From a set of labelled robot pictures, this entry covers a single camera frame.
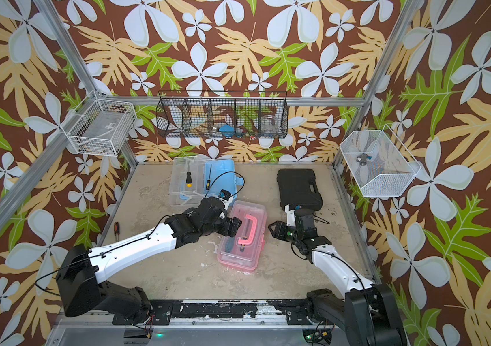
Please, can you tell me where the screwdriver in pink toolbox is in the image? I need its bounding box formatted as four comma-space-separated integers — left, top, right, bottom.
221, 238, 236, 261

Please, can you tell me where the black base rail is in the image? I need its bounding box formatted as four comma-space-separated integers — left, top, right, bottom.
113, 298, 331, 326

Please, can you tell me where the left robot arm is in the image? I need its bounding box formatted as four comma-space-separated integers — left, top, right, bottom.
56, 197, 242, 325

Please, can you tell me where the blue toolbox clear lid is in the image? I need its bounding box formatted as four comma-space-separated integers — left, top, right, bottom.
168, 155, 238, 209

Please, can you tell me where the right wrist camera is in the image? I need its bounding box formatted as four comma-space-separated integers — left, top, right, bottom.
284, 204, 300, 227

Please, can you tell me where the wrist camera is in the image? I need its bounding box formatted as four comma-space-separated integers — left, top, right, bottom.
218, 190, 234, 210
284, 204, 300, 227

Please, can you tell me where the black wire mesh basket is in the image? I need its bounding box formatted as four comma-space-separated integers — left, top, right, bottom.
153, 90, 290, 138

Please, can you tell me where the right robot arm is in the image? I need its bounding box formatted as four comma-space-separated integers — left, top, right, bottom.
268, 211, 408, 345

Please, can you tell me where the short black yellow screwdriver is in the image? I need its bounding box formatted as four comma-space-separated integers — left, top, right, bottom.
186, 160, 193, 188

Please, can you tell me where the white wire basket left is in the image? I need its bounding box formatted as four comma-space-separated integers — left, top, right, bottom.
64, 92, 137, 157

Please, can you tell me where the metal object in basket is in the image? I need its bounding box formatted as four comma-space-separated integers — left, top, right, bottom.
356, 153, 370, 166

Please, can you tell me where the red handled tool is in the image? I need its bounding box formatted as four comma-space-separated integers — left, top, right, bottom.
114, 221, 120, 242

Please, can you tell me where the pink toolbox clear lid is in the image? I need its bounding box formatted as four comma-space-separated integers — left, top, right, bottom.
218, 201, 267, 272

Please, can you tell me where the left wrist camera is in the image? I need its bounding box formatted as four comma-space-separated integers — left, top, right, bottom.
218, 190, 234, 210

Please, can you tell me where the black plastic tool case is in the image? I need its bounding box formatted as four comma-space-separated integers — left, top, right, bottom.
277, 169, 323, 211

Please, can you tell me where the blue object in basket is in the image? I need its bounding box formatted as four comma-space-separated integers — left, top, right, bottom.
219, 125, 235, 138

